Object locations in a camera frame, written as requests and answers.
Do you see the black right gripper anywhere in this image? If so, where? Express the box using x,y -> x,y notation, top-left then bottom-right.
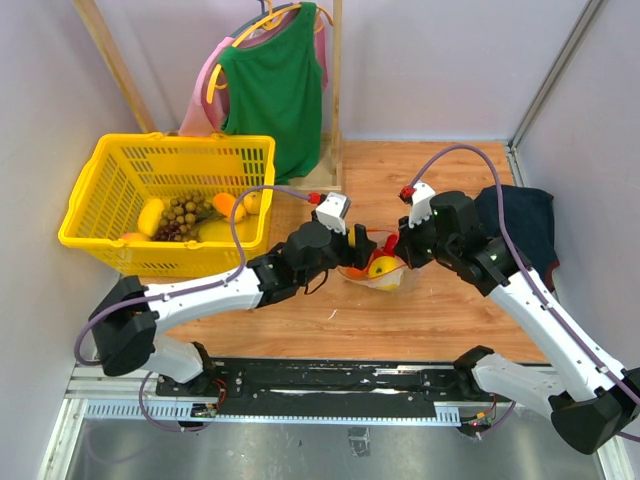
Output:
393,208 -> 458,270

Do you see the yellow lemon toy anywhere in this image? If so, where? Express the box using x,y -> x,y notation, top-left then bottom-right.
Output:
367,257 -> 403,291

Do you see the red apple toy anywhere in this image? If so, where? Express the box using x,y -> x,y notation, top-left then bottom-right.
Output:
371,234 -> 398,260

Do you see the clear orange zip bag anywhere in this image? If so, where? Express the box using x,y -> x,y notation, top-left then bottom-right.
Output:
338,228 -> 420,292

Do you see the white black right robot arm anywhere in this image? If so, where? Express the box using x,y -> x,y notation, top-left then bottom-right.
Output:
395,182 -> 639,454

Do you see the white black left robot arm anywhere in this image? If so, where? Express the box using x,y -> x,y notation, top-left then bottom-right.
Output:
88,218 -> 377,396

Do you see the green tank top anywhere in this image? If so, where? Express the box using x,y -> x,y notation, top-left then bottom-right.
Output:
219,2 -> 323,185

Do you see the dark navy cloth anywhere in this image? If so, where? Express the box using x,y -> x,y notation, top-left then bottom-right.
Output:
474,185 -> 560,293

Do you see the wooden clothes rack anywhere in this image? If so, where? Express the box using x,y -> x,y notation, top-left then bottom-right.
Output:
74,1 -> 344,192

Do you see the yellow orange round fruit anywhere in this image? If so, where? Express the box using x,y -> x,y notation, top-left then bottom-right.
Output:
243,191 -> 262,215

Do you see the orange bell pepper toy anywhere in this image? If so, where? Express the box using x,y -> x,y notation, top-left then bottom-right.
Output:
212,192 -> 247,222

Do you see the green grape bunch toy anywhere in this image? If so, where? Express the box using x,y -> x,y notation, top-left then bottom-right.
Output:
159,194 -> 213,232

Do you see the dark purple grape bunch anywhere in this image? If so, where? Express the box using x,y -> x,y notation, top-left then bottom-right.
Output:
152,223 -> 189,242

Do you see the yellow plastic basket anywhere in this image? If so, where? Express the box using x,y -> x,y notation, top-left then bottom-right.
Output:
58,133 -> 275,278

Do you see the pink shirt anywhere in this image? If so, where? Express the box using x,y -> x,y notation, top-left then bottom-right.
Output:
178,12 -> 329,137

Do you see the yellow mango toy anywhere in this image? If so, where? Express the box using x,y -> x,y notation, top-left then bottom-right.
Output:
137,197 -> 165,237

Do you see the peach toy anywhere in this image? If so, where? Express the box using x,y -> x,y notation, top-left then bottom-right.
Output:
119,232 -> 151,243

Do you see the yellow clothes hanger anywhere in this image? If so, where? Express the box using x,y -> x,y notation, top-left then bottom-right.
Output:
202,1 -> 334,105

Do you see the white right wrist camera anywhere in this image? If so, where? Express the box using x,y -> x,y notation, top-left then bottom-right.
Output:
399,181 -> 436,228

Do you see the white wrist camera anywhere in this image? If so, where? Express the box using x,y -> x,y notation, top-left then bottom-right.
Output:
399,181 -> 436,228
309,192 -> 351,235

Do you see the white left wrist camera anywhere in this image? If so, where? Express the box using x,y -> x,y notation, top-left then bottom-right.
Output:
309,192 -> 351,235

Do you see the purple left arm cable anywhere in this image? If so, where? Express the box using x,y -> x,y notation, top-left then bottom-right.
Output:
74,185 -> 321,432

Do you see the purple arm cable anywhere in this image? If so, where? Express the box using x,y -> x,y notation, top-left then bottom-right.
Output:
412,144 -> 640,442
74,185 -> 321,432

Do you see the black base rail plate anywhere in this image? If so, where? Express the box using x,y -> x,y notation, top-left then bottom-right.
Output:
154,355 -> 516,416

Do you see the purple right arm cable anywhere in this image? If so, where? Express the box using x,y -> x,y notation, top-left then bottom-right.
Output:
412,144 -> 640,442

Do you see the aluminium frame post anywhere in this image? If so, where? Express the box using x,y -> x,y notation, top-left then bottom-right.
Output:
510,0 -> 609,147

